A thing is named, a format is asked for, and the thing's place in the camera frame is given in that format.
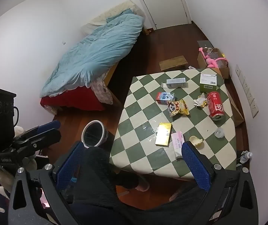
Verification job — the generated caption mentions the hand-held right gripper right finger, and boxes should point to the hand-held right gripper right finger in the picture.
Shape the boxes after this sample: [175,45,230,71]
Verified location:
[181,141,260,225]

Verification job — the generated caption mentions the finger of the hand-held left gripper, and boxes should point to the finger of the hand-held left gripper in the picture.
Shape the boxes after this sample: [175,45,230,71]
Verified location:
[19,129,62,152]
[14,121,61,141]

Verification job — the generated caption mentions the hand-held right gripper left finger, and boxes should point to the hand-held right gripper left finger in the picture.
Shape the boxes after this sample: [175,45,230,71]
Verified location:
[8,141,87,225]

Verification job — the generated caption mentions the white bin with black bag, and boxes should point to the white bin with black bag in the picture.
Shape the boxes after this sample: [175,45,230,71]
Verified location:
[82,120,114,149]

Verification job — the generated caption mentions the white yellow wrapper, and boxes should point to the white yellow wrapper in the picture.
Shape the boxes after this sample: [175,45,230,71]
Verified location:
[193,93,208,108]

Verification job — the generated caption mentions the pale crumpled paper cup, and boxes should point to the pale crumpled paper cup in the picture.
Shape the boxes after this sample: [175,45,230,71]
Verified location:
[189,135,204,149]

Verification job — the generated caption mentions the pink white packet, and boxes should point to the pink white packet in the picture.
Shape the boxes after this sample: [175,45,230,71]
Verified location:
[171,131,185,160]

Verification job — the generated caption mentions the person's dark trouser legs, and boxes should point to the person's dark trouser legs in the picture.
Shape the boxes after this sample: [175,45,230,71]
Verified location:
[61,145,205,225]

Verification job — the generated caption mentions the pink slipper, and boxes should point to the pink slipper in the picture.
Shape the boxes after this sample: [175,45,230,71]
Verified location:
[169,187,182,202]
[136,178,150,192]

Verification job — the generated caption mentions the red bed skirt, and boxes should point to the red bed skirt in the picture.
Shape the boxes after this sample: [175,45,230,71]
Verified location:
[40,87,105,115]

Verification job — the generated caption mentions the clear plastic lid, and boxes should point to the clear plastic lid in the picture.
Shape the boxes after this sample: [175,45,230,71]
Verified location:
[214,127,226,138]

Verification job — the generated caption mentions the gold box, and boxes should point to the gold box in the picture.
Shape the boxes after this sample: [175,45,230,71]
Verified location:
[155,122,172,146]

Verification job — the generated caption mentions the clear plastic bottle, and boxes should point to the clear plastic bottle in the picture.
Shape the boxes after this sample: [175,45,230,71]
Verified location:
[239,151,253,164]

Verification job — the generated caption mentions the panda snack packet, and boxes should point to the panda snack packet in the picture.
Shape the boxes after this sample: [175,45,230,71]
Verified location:
[167,99,190,118]

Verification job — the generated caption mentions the patterned bed sheet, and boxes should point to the patterned bed sheet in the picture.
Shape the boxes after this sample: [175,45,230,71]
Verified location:
[90,73,114,105]

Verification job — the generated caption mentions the red soda can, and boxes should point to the red soda can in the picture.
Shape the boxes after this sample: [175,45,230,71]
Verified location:
[206,91,226,122]

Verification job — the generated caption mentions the green checkered table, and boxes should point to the green checkered table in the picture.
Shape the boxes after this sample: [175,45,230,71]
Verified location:
[109,68,237,181]

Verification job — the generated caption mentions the light blue duvet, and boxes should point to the light blue duvet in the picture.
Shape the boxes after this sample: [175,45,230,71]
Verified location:
[40,13,146,98]

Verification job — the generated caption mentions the white blue slim carton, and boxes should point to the white blue slim carton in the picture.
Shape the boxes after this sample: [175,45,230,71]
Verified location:
[161,77,188,89]

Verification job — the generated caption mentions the green white cardboard box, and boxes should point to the green white cardboard box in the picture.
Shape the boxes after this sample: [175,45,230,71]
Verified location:
[200,73,218,94]

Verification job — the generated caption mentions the open brown cardboard box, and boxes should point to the open brown cardboard box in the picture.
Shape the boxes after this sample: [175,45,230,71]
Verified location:
[197,47,230,79]

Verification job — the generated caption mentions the flat cardboard sheet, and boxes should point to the flat cardboard sheet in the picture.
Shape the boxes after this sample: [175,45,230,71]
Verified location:
[159,55,188,71]

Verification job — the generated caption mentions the cream mattress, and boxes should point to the cream mattress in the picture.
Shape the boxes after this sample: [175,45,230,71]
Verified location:
[81,0,146,34]

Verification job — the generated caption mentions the white door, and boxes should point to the white door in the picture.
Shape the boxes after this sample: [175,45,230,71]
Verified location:
[128,0,192,30]

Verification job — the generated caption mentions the wooden bed frame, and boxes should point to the wooden bed frame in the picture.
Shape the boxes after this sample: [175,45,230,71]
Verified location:
[106,28,153,106]

